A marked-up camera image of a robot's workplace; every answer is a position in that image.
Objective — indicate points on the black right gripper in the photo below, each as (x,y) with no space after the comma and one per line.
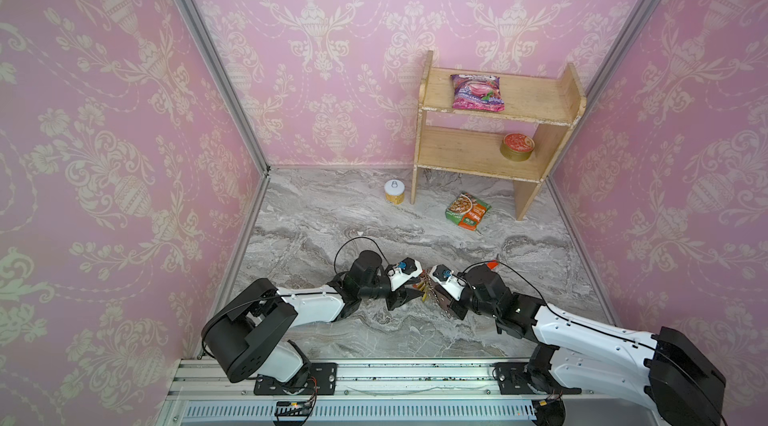
(453,301)

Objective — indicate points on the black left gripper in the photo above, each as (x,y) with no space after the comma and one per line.
(402,295)

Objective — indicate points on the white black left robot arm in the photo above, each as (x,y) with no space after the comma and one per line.
(246,337)

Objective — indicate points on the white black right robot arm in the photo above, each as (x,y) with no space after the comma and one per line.
(664,372)

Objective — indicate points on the green orange noodle packet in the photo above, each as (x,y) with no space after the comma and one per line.
(467,211)

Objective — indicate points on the white-lidded yellow can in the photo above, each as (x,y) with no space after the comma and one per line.
(395,191)

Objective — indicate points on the red-lidded gold tin can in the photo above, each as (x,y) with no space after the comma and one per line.
(517,147)

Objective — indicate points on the pink snack packet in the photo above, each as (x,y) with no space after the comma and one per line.
(479,92)

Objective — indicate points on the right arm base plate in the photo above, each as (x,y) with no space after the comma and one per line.
(528,379)

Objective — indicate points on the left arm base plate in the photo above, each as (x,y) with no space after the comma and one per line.
(313,378)

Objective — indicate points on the aluminium front rail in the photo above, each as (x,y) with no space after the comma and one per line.
(389,392)

